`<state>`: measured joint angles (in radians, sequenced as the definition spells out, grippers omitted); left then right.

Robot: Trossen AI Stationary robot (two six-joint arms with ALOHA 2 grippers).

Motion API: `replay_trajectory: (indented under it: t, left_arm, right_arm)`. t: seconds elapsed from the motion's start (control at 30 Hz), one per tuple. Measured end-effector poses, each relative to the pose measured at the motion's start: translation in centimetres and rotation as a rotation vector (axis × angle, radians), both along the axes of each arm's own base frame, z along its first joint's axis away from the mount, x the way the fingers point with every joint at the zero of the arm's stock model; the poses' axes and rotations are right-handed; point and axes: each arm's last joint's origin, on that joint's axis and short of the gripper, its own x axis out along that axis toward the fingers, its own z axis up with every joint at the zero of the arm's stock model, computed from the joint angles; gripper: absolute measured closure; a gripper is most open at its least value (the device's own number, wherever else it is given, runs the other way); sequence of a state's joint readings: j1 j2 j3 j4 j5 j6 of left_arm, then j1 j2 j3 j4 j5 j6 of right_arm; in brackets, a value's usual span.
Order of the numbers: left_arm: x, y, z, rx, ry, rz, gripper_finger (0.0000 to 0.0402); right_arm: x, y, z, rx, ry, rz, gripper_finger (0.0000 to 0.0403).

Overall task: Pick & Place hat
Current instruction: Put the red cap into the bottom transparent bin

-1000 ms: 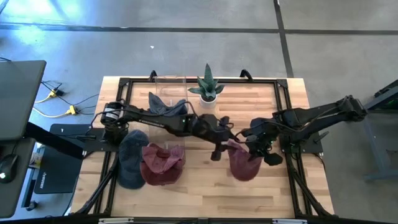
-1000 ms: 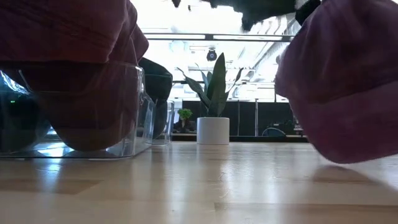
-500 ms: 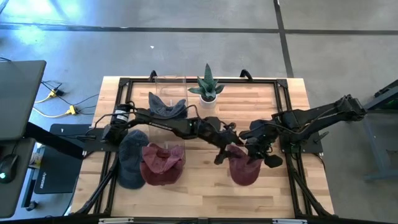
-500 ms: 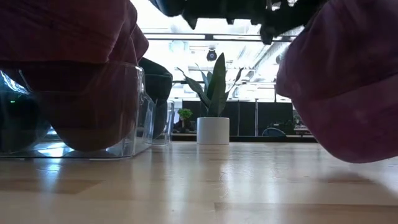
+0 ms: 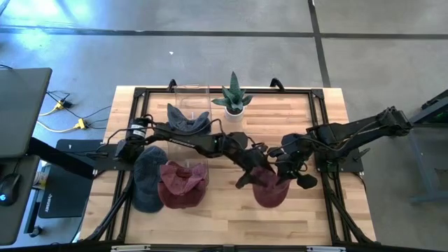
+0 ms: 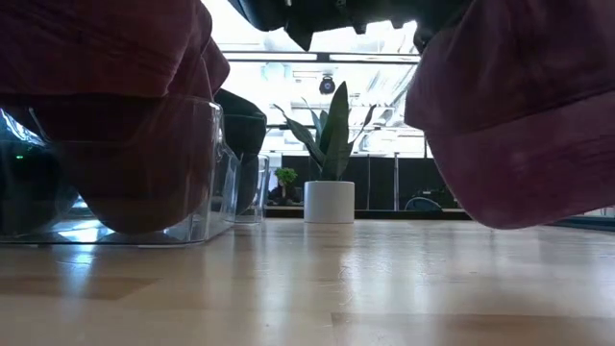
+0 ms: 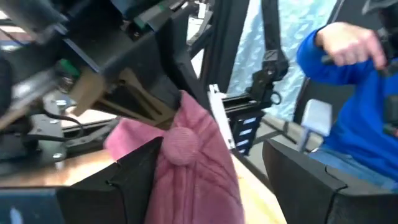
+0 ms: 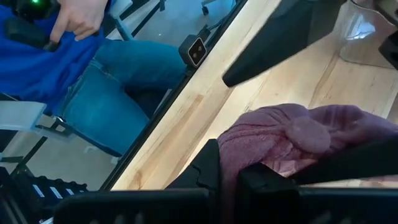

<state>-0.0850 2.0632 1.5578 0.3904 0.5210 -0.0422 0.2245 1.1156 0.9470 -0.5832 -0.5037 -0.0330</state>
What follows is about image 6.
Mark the maroon cotton baseball cap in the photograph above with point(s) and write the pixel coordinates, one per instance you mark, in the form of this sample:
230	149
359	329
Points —
519	120
96	48

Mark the green snake plant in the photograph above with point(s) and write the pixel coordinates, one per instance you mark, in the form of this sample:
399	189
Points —
336	144

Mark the blue cotton baseball cap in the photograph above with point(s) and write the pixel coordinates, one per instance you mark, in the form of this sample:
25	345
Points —
242	125

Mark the small green bushy plant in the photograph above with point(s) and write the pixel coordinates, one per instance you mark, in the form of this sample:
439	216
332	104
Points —
287	175

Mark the white round plant pot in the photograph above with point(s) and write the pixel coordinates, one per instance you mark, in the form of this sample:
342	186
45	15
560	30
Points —
329	202

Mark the blue office chair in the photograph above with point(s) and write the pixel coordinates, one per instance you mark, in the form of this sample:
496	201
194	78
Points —
424	205

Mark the black overhead camera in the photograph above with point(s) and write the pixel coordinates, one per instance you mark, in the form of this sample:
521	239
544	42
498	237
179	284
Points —
327	86

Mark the black partition wall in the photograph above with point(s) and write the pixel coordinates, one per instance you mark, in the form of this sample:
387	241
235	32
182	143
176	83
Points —
375	182

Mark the black aluminium table frame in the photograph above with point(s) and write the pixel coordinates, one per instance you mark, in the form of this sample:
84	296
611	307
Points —
384	214

